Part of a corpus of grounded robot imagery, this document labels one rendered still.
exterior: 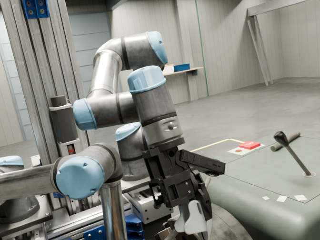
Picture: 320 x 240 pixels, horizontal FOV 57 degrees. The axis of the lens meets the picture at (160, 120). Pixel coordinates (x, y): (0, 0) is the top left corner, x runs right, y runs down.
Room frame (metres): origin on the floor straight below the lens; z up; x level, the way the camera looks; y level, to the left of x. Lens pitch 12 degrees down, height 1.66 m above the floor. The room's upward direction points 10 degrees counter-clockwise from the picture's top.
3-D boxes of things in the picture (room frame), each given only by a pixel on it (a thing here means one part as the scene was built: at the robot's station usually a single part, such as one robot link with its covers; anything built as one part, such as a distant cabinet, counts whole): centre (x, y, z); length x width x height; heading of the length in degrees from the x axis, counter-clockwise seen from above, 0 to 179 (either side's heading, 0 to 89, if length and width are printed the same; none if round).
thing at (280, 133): (0.79, -0.33, 1.38); 0.04 x 0.03 x 0.05; 119
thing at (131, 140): (1.27, 0.14, 1.33); 0.13 x 0.12 x 0.14; 90
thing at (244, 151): (1.11, -0.32, 1.23); 0.13 x 0.08 x 0.06; 119
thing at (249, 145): (1.12, -0.34, 1.26); 0.06 x 0.06 x 0.02; 29
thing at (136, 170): (1.27, 0.15, 1.21); 0.15 x 0.15 x 0.10
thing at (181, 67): (10.00, -0.98, 1.22); 0.51 x 0.38 x 0.20; 114
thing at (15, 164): (1.06, 0.60, 1.33); 0.13 x 0.12 x 0.14; 163
